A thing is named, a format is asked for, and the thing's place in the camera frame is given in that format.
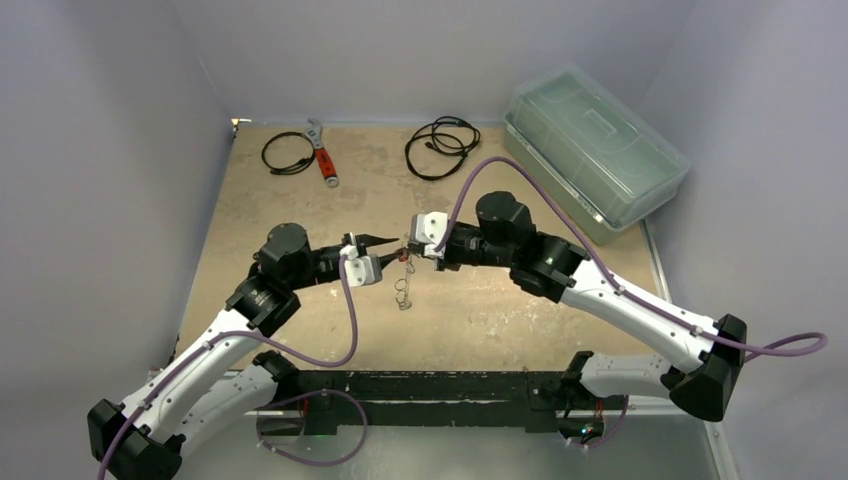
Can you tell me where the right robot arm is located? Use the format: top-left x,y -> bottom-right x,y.
410,191 -> 747,422

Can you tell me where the clear plastic storage box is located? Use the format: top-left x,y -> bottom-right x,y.
504,64 -> 691,231

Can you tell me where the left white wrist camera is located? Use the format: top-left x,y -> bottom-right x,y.
339,245 -> 383,288

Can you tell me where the red handled adjustable wrench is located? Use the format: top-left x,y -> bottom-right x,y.
304,119 -> 339,188

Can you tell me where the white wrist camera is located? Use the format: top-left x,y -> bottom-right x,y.
407,212 -> 449,259
339,245 -> 383,288

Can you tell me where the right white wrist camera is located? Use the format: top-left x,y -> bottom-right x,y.
407,212 -> 449,259

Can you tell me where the aluminium frame rail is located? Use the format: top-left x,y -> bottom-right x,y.
256,397 -> 733,479

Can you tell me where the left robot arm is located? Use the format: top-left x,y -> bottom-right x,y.
87,223 -> 403,479

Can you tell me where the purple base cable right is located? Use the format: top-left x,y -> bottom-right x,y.
566,400 -> 637,452

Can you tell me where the black coiled cable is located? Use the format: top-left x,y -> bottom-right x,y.
404,116 -> 482,182
260,130 -> 317,177

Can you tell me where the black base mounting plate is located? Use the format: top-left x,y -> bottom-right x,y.
233,369 -> 627,439

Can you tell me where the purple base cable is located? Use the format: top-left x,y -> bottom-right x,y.
255,389 -> 368,466
566,400 -> 637,452

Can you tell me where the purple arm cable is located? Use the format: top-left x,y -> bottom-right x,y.
433,156 -> 829,362
95,254 -> 360,480

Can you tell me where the black coiled cable left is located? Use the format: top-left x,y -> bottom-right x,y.
260,130 -> 317,177

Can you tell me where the large metal keyring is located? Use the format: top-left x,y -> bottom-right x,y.
394,247 -> 416,311

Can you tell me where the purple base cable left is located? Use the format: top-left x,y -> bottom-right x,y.
255,389 -> 368,466

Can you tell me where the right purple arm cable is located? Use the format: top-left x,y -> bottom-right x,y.
433,156 -> 829,362

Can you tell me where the black coiled cable centre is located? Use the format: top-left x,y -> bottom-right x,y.
404,116 -> 482,182

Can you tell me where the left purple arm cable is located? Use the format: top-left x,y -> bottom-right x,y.
95,254 -> 360,480

